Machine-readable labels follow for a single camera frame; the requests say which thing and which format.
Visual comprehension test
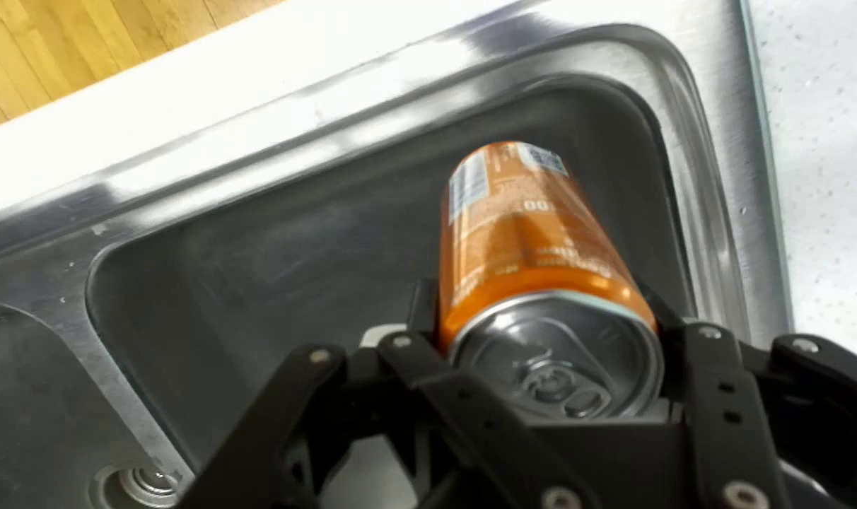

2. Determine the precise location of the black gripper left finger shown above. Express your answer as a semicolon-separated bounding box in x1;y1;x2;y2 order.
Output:
177;277;591;509

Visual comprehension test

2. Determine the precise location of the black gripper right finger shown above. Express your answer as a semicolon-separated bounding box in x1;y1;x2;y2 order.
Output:
642;292;857;509

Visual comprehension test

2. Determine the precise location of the orange aluminium drink can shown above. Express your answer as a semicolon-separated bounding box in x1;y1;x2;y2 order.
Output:
434;139;669;423

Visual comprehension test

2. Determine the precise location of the stainless steel double sink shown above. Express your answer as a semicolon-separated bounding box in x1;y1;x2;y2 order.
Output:
0;0;795;509

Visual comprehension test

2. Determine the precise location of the metal sink drain strainer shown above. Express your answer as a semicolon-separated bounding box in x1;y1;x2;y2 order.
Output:
90;461;187;509

